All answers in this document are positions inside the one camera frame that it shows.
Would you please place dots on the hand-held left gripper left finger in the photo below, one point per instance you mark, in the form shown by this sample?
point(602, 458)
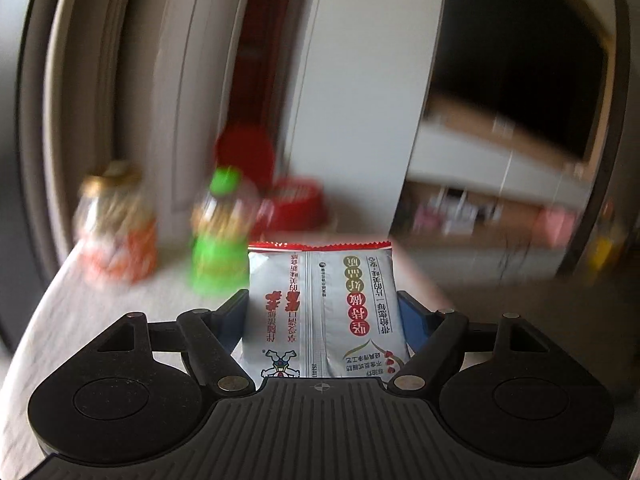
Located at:
point(235, 321)

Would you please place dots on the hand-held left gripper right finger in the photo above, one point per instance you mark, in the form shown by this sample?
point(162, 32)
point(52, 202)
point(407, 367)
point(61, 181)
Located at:
point(407, 321)

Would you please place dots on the white snack packet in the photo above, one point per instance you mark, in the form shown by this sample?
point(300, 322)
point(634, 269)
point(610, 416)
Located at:
point(325, 310)

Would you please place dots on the green candy dispenser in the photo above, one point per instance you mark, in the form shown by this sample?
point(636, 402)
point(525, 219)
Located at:
point(217, 255)

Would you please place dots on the red basin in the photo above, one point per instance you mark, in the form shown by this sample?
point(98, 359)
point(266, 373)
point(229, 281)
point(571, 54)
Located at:
point(295, 205)

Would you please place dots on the white lace tablecloth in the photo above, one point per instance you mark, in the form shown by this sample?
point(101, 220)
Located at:
point(100, 315)

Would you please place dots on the glass jar orange label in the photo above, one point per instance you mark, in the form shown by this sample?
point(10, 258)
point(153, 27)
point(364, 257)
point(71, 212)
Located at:
point(117, 240)

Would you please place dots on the white wooden television cabinet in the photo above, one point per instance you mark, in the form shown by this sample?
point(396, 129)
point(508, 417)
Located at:
point(475, 160)

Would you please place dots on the small pink box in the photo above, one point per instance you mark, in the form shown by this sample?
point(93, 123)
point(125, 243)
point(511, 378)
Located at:
point(555, 227)

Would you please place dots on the yellow container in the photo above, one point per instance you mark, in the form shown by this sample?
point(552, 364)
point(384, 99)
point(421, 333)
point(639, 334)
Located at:
point(605, 249)

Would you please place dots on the black television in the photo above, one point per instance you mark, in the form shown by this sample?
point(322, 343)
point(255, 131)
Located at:
point(520, 50)

